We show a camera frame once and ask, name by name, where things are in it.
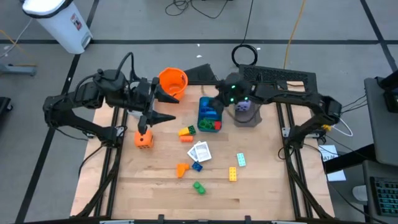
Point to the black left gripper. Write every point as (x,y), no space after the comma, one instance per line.
(141,96)

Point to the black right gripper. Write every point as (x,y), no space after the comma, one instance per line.
(217,107)

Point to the red stepped toy block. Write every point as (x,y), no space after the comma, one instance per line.
(218,125)

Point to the green stepped toy block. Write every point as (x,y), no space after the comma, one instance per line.
(206,124)

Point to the purple foam die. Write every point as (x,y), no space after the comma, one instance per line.
(243,107)

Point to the yellow toy block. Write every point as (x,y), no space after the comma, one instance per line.
(184,131)

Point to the small dark green brick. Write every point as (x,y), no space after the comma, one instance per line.
(192,129)

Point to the small orange studded brick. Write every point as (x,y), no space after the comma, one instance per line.
(186,139)

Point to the light cyan brick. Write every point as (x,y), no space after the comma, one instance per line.
(241,159)

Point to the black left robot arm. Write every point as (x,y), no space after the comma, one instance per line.
(87,127)

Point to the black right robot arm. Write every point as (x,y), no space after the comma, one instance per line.
(295,96)

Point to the teal plastic bin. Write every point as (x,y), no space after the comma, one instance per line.
(205,100)

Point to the orange plastic bucket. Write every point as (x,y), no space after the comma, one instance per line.
(174,81)

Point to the dark translucent plastic bin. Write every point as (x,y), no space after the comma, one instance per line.
(248,121)

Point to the black wedge-shaped box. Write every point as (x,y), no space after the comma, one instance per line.
(202,74)

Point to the orange foam die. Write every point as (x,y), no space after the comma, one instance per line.
(149,144)

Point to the small dark blue brick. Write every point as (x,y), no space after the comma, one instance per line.
(197,166)

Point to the orange angled toy block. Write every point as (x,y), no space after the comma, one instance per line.
(181,171)

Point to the yellow flat studded brick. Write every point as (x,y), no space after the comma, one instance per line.
(232,174)

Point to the green two-stud toy block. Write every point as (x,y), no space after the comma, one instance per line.
(199,188)

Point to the black table clamp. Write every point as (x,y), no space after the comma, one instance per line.
(161,217)
(248,218)

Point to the yellow plug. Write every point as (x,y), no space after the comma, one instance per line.
(327,128)

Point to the white paper sheet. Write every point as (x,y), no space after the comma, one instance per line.
(337,175)
(328,152)

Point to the silver bar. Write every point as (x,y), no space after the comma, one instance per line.
(289,222)
(116,222)

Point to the white pedal trash bin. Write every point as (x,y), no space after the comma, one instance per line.
(59,25)

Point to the black floor beam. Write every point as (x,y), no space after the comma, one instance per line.
(351,158)

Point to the grey stand base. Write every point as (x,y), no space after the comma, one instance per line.
(18,70)

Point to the white computer mouse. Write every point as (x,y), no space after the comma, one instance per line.
(360,193)

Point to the grey desk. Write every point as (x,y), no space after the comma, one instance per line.
(373,169)

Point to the grey cabinet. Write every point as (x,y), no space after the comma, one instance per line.
(382,140)

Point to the black equipment box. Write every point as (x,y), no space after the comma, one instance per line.
(391,99)

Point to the backlit keyboard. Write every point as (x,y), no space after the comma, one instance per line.
(385,196)

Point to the black aluminium table frame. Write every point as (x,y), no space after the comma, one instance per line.
(196,83)

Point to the silver mounting bracket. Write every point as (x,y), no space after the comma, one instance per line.
(120,131)
(286,132)

